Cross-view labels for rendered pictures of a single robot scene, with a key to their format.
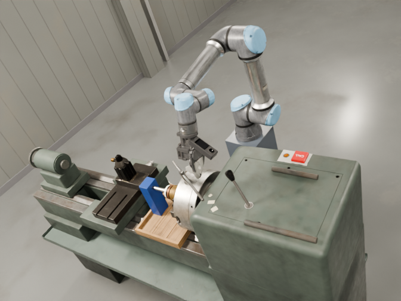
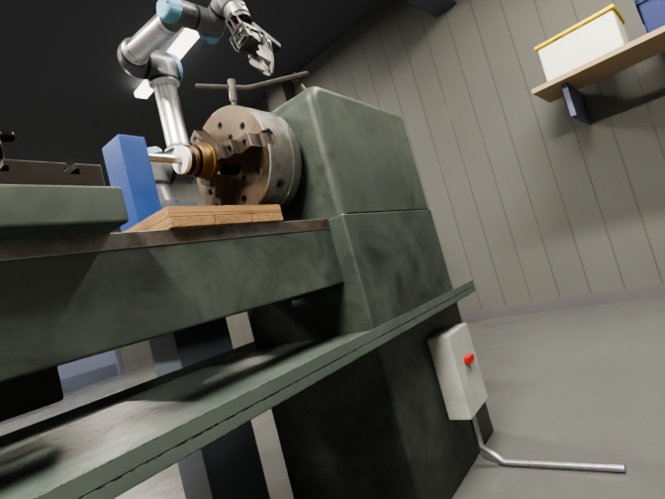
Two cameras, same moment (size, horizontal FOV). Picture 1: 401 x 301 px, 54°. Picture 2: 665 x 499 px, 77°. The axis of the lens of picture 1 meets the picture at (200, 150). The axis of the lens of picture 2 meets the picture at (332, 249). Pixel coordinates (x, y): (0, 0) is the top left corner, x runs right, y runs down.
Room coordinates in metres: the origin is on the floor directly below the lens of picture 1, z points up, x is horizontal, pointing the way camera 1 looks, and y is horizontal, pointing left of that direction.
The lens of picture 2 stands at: (1.37, 1.27, 0.70)
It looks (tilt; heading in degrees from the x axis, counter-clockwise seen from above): 4 degrees up; 263
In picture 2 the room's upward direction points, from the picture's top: 15 degrees counter-clockwise
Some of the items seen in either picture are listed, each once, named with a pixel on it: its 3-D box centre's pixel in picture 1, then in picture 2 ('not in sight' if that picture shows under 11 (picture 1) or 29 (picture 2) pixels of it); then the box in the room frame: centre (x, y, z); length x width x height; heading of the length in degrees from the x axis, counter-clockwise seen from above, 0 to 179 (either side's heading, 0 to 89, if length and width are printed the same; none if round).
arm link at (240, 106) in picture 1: (243, 109); (150, 167); (1.74, -0.29, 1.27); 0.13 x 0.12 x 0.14; 41
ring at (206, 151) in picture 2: (176, 193); (199, 161); (1.51, 0.19, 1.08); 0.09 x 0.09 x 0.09; 46
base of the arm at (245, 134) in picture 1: (247, 126); (155, 198); (1.75, -0.29, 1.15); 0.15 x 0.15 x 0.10
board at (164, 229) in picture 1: (174, 214); (185, 237); (1.57, 0.26, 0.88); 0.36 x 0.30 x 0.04; 136
